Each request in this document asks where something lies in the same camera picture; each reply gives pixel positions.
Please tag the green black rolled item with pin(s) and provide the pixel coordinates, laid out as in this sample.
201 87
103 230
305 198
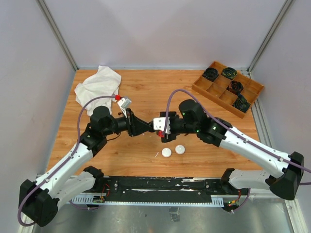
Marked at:
229 73

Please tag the grey slotted cable duct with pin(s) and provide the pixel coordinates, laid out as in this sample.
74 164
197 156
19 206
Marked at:
95 200

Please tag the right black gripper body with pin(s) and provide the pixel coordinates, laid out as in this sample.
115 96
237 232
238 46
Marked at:
178 125

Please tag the white crumpled cloth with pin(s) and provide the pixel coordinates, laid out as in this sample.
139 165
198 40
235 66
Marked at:
105 82

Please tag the black rolled item far left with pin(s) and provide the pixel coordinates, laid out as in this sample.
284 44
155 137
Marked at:
210 74

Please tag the wooden compartment tray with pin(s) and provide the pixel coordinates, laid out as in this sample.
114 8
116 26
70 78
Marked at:
217 92

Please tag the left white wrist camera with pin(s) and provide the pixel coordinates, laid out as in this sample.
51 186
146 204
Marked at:
123 104

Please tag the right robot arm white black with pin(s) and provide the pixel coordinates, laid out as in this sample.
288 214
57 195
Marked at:
281 172

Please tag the blue green rolled item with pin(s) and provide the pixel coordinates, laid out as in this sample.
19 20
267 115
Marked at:
241 103

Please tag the dark red rolled item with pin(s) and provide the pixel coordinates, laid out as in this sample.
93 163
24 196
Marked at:
235 87

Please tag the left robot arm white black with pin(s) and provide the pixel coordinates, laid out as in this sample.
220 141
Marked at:
41 199

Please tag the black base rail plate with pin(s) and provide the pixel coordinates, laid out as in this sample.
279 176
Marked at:
160 188

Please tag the white round charging case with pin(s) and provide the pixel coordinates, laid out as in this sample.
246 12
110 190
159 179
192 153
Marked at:
166 152
180 149

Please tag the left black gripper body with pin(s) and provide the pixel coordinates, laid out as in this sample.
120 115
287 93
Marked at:
127 124

